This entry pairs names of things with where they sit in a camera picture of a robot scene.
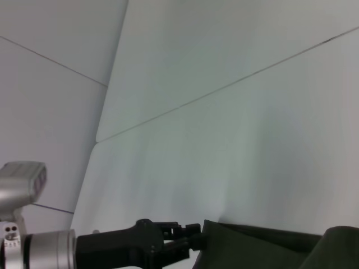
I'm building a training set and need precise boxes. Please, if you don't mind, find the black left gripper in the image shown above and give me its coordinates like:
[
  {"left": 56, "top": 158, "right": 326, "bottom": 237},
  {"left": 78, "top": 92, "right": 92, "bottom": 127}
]
[{"left": 75, "top": 218, "right": 208, "bottom": 269}]

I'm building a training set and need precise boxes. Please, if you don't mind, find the dark green FREE t-shirt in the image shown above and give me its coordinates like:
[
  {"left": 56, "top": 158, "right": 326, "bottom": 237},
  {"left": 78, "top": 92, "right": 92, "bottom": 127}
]
[{"left": 190, "top": 219, "right": 359, "bottom": 269}]

